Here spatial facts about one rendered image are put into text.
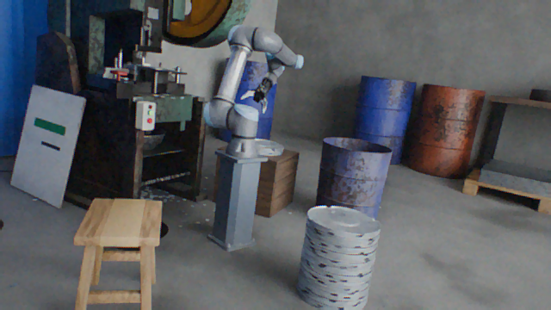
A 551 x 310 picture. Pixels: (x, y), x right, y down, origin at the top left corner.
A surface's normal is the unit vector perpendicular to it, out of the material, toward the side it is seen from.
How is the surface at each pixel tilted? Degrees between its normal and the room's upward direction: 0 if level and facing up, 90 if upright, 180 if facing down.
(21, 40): 90
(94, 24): 90
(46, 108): 78
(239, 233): 90
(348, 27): 90
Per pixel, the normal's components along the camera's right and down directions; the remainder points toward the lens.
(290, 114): -0.51, 0.12
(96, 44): 0.85, 0.22
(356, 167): -0.10, 0.24
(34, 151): -0.51, -0.09
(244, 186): 0.67, 0.25
